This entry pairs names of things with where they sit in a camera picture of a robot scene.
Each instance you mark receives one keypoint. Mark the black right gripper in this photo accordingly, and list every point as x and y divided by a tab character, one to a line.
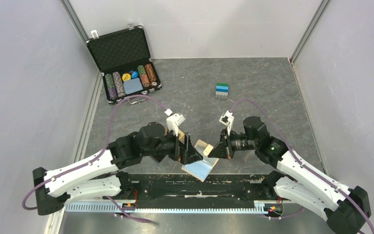
224	148

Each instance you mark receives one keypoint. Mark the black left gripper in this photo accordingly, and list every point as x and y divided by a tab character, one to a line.
181	150

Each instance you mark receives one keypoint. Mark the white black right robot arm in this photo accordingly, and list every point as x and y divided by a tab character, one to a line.
344	209

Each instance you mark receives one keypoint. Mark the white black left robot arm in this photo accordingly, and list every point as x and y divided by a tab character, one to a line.
99	175

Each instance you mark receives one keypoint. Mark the blue green block stack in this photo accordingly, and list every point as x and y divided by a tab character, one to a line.
221	90

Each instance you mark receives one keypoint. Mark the black poker chip case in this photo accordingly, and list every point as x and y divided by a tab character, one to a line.
124	60

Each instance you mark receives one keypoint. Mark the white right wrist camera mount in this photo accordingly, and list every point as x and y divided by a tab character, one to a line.
227	120

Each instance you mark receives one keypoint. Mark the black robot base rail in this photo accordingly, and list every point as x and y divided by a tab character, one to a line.
185	191

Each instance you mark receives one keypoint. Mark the white toothed cable rail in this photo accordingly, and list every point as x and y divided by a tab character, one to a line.
109	207

